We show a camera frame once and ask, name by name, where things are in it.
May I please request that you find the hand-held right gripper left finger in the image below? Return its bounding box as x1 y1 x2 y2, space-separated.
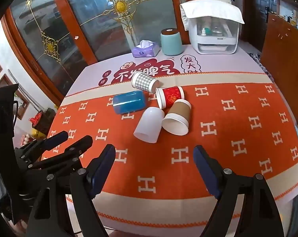
28 144 116 237

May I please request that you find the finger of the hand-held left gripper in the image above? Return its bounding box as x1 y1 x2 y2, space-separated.
14 131 69 164
26 135 93 175

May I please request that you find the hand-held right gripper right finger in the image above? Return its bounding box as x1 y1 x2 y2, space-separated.
193 145 285 237

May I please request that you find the white plastic cup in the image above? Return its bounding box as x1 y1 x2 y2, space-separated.
133 107 165 144

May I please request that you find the blue translucent plastic cup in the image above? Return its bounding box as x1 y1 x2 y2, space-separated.
113 90 146 115

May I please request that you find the brown sleeved paper cup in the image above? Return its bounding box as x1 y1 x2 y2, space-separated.
162 99 191 136

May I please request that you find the red patterned paper cup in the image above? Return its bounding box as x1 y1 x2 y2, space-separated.
155 86 185 109

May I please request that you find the grey checkered paper cup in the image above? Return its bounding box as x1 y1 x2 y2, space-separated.
131 71 160 94

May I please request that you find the red flower decoration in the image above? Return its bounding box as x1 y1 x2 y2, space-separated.
28 110 45 129

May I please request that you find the orange patterned blanket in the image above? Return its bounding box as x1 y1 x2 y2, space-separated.
41 73 298 228

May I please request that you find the glass door with gold ornament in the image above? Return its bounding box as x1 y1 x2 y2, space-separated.
4 0 97 102
60 0 179 63

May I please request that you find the lavender printed table mat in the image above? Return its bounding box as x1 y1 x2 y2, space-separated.
65 41 267 99

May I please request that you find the purple tissue pack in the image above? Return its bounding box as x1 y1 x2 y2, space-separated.
131 40 161 58

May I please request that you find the white countertop sterilizer box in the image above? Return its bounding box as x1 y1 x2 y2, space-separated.
187 17 240 55

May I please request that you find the teal canister with brown lid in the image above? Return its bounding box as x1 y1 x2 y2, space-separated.
160 28 183 56

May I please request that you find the wooden cabinet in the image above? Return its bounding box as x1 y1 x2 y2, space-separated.
260 12 298 129

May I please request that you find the white folded towel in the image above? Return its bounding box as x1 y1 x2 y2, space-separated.
180 0 245 30

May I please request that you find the wooden picture frame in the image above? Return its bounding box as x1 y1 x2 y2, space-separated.
14 89 31 120

